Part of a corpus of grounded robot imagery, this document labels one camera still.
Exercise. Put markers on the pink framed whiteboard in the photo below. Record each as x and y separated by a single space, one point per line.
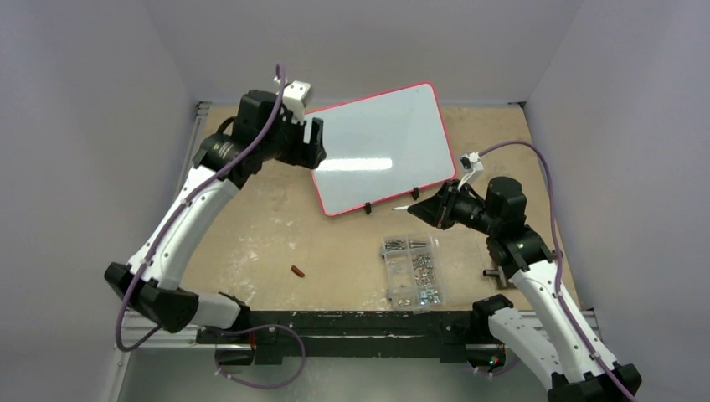
381 146

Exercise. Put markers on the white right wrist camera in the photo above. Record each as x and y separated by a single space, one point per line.
472 166

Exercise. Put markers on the black metal bracket tool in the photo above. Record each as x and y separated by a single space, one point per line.
499 272

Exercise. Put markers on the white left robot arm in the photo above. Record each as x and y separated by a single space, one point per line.
268 126

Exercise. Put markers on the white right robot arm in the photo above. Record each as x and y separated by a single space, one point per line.
568 358

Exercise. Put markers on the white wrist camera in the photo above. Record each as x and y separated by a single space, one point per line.
296 98
472 166

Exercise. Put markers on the aluminium table frame rail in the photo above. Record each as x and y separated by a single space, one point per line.
149 283

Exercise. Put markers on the brown marker cap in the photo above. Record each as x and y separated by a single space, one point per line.
297 271

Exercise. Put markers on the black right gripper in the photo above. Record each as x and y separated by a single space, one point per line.
447 205

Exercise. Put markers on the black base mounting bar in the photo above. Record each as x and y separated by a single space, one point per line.
266 337

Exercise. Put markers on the clear screw organizer box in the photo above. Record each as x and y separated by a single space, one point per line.
413 272

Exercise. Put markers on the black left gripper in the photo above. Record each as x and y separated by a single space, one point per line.
305 154

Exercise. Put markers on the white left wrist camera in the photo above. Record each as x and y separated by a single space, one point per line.
296 98

